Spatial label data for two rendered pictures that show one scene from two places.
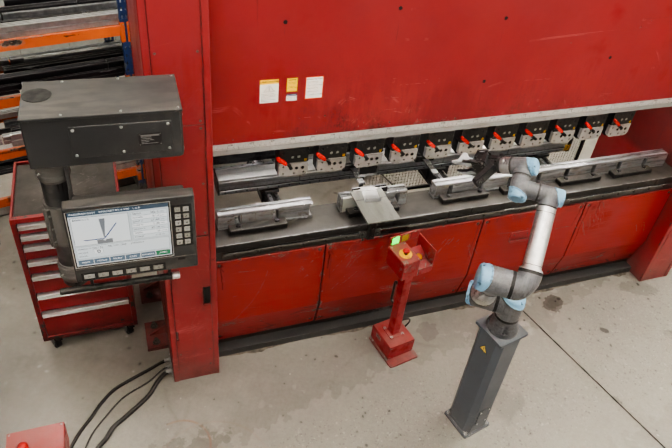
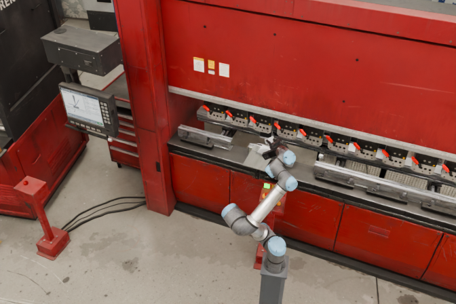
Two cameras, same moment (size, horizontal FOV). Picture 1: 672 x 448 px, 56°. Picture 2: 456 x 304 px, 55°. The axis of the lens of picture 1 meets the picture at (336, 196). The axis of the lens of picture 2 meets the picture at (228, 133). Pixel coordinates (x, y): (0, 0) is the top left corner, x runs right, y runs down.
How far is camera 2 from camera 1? 202 cm
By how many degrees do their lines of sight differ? 36
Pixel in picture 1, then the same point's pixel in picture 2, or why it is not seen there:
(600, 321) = not seen: outside the picture
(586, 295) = not seen: outside the picture
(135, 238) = (87, 110)
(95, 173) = not seen: hidden behind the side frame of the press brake
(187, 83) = (138, 45)
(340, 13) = (236, 28)
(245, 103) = (186, 67)
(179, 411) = (137, 222)
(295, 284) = (214, 186)
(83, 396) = (109, 193)
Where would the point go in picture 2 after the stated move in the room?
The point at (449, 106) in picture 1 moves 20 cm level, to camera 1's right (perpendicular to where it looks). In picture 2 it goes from (317, 110) to (340, 123)
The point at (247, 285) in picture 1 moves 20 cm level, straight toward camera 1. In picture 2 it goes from (186, 174) to (172, 186)
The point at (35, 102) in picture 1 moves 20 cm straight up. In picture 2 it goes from (55, 33) to (48, 6)
